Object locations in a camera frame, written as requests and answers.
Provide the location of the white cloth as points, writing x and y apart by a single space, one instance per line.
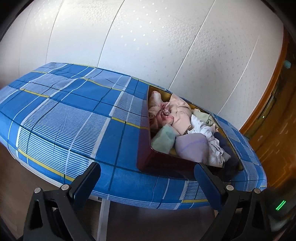
208 134

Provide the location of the dark navy cloth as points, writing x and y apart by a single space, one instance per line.
227 150

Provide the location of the red tin box gold inside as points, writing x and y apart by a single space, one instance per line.
161 162

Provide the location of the wooden door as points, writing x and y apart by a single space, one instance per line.
272 129

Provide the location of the pink cloth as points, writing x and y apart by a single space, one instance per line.
153 104

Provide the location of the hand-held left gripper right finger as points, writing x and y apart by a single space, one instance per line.
209 187

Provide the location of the white cabinet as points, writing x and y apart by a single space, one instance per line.
104 217

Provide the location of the peach cloth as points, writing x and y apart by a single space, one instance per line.
180 115

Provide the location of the lilac cloth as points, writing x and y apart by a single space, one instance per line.
192 146

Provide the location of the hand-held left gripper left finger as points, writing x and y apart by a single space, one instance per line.
85 187

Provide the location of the blue checked cloth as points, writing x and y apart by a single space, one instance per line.
69 115

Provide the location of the pale green cloth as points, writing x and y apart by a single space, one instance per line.
163 139

